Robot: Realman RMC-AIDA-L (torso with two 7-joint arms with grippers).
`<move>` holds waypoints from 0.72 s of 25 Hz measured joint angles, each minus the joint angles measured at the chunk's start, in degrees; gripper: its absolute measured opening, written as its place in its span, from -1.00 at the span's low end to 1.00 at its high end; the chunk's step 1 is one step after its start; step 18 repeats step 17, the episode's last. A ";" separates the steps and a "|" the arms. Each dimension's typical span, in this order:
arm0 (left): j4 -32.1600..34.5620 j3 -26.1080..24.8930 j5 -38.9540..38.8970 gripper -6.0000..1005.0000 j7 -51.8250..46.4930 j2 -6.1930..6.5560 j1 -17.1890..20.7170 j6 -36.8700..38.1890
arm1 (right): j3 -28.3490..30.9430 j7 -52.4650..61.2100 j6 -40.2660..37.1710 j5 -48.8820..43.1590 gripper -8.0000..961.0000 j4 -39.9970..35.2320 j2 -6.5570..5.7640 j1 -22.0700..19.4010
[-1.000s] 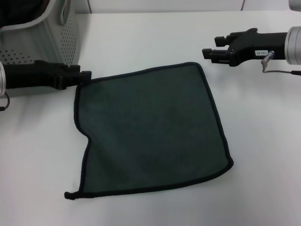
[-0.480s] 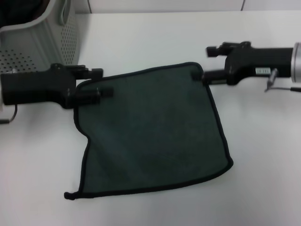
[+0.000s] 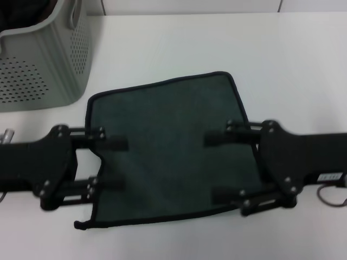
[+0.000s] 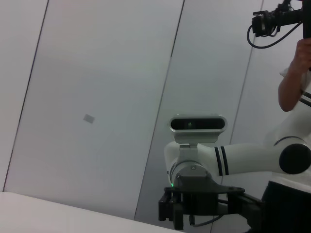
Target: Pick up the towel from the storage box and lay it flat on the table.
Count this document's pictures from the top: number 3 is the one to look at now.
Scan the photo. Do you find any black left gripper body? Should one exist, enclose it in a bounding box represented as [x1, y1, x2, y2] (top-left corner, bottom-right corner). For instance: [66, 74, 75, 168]
[0, 124, 80, 211]

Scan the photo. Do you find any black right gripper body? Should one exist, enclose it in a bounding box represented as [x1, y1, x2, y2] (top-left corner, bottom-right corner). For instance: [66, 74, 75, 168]
[256, 120, 347, 209]

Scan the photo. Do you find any green and yellow towel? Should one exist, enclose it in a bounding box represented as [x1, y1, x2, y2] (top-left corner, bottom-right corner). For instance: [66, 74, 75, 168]
[73, 70, 272, 231]

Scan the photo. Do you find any grey perforated storage basket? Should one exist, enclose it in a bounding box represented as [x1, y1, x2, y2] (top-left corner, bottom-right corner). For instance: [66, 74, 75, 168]
[0, 0, 92, 113]

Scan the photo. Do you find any silver left cable connector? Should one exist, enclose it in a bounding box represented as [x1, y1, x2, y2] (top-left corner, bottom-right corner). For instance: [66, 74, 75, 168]
[0, 129, 15, 145]

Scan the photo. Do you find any thin right gripper cable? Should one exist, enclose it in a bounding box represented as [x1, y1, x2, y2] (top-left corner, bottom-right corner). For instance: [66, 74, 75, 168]
[316, 184, 347, 209]

